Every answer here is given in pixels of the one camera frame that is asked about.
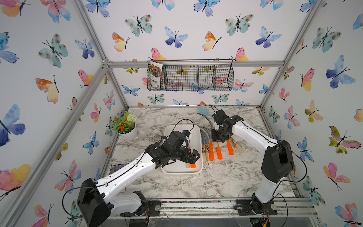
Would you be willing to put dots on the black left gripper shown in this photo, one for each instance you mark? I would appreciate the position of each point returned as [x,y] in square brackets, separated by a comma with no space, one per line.
[192,159]

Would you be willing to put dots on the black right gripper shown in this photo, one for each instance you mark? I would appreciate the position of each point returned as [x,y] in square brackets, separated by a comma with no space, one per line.
[214,138]

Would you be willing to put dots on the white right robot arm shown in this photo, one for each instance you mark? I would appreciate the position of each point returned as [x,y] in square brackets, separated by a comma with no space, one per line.
[277,156]

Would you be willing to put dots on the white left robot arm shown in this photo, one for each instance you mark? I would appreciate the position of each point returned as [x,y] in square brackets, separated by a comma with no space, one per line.
[97,200]

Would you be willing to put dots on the white plastic storage tray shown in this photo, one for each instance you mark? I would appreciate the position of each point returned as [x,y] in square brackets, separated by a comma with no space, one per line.
[192,143]

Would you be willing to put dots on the light blue plastic trowel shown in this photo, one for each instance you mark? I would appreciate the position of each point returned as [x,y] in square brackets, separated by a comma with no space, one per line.
[204,111]

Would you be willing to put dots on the potted artificial flower plant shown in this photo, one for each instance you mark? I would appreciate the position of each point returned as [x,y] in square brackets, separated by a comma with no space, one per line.
[125,125]

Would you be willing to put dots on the flower seed packet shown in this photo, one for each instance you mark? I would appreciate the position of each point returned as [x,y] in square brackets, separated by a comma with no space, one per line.
[156,74]

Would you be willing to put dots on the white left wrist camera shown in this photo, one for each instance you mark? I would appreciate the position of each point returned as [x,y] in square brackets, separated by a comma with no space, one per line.
[186,133]

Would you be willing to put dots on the black wire wall basket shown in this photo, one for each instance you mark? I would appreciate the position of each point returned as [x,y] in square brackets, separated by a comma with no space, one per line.
[195,75]

